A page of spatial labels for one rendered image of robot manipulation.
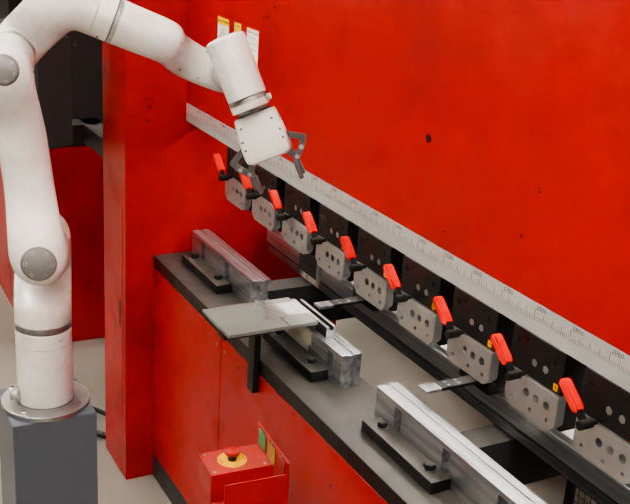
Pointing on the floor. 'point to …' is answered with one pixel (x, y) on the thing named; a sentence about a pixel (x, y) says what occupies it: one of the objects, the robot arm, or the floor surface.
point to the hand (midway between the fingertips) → (280, 181)
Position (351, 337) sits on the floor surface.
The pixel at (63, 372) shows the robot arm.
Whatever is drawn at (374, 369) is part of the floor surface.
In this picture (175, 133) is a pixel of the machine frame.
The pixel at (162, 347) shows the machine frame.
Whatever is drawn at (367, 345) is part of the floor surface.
